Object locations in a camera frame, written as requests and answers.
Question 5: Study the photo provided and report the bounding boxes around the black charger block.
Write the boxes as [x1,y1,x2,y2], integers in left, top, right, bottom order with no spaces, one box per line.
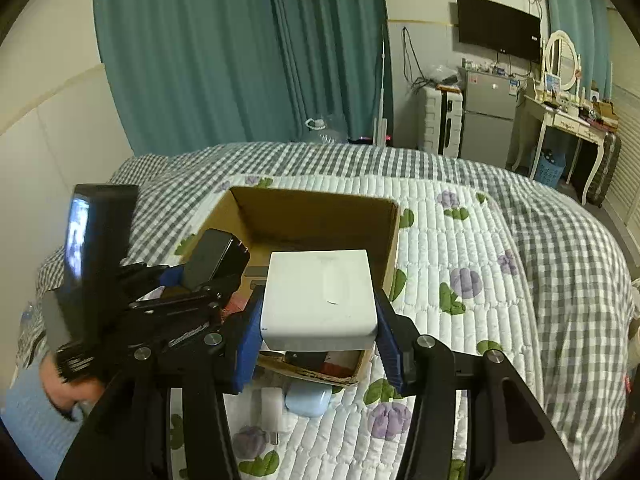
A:
[181,229,250,290]

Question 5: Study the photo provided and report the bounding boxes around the large white power adapter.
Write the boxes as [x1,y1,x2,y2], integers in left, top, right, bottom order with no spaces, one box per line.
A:
[260,249,378,352]

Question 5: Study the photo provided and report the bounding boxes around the light blue earbuds case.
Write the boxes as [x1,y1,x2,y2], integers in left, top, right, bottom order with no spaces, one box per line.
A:
[284,380,332,418]

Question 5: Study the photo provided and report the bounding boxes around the person's left hand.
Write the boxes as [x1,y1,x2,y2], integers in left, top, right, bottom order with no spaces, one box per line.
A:
[39,352,105,416]

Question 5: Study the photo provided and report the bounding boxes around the phone mounted on gripper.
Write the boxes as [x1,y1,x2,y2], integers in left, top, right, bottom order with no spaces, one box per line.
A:
[42,184,139,350]

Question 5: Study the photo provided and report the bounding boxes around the small white plug charger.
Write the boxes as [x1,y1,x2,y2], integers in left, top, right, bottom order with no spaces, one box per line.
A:
[252,387,291,445]

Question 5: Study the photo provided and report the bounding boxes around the grey checkered duvet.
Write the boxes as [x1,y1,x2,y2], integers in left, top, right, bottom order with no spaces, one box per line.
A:
[34,140,637,466]

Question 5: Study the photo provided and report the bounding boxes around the cardboard box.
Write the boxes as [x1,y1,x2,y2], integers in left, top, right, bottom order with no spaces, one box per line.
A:
[172,186,401,387]

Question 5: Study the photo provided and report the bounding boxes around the clear water jug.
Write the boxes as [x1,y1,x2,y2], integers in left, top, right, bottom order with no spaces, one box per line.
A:
[302,118,348,144]

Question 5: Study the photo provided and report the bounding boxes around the large green curtain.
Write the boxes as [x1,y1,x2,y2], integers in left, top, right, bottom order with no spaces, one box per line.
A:
[93,0,387,155]

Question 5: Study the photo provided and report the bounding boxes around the blue laundry basket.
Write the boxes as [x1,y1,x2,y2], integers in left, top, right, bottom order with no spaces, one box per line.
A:
[534,148,566,188]

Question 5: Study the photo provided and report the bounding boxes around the white stick vacuum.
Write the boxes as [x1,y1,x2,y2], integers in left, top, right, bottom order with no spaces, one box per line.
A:
[373,21,390,148]

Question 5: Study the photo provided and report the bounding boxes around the white dressing table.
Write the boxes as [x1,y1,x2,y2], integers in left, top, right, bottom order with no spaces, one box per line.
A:
[516,89,622,207]

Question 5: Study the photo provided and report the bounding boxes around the silver mini fridge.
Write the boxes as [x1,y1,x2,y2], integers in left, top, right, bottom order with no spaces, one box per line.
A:
[460,70,518,168]

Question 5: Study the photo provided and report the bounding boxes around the white suitcase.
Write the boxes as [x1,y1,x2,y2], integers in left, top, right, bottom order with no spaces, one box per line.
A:
[418,86,463,158]

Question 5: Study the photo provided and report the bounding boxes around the oval white vanity mirror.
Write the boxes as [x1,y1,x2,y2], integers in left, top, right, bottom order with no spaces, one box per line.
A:
[542,29,582,91]

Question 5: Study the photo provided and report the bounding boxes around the white louvred wardrobe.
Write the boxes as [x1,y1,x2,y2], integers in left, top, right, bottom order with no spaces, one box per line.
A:
[606,9,640,243]

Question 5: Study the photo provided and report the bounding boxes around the right green curtain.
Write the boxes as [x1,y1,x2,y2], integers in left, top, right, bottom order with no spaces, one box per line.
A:
[547,0,612,98]

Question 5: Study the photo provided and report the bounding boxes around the black wall television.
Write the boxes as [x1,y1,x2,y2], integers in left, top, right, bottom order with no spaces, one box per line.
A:
[457,0,541,63]

